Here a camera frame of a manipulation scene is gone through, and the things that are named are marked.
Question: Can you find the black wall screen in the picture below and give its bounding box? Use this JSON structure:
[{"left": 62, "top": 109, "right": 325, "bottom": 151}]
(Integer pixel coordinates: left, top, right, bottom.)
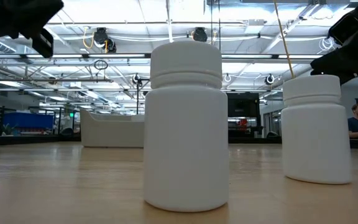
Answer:
[{"left": 227, "top": 92, "right": 261, "bottom": 118}]

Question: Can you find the small green plant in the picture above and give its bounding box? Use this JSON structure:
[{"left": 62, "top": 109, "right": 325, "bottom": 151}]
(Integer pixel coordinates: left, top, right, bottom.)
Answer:
[{"left": 1, "top": 123, "right": 17, "bottom": 136}]

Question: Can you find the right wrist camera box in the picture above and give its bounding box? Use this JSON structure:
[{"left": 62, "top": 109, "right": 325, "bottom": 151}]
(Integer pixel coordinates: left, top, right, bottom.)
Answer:
[{"left": 328, "top": 3, "right": 358, "bottom": 47}]

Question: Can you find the white pill bottle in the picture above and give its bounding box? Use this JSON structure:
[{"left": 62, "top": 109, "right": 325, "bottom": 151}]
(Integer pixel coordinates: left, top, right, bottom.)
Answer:
[
  {"left": 280, "top": 74, "right": 352, "bottom": 185},
  {"left": 144, "top": 40, "right": 229, "bottom": 213}
]

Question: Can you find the white plastic basket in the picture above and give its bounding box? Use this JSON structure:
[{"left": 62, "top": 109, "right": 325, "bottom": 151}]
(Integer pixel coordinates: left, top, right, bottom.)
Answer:
[{"left": 79, "top": 108, "right": 145, "bottom": 149}]

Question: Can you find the black aluminium table frame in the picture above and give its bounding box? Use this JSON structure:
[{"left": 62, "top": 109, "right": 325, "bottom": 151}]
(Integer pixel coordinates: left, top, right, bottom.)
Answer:
[{"left": 0, "top": 133, "right": 358, "bottom": 151}]

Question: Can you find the yellow slanted pole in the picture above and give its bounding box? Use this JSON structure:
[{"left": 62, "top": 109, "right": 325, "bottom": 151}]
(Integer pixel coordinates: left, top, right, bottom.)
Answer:
[{"left": 273, "top": 0, "right": 295, "bottom": 79}]

